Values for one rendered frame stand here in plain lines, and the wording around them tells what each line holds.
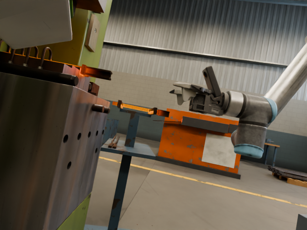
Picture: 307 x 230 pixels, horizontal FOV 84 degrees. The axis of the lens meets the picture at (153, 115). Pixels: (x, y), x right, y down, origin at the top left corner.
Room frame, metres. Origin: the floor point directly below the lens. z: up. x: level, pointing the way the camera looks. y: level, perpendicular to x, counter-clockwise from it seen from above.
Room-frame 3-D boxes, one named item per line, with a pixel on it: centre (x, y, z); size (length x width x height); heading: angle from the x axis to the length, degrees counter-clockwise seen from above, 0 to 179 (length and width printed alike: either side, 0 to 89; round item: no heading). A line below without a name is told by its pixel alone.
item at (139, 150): (1.13, 0.12, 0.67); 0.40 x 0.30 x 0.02; 8
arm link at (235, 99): (0.62, -0.26, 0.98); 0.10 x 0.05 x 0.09; 179
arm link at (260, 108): (0.62, -0.35, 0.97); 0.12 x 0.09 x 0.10; 89
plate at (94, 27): (0.93, 0.41, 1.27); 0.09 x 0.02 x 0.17; 179
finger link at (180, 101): (0.68, -0.09, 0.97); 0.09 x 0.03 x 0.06; 53
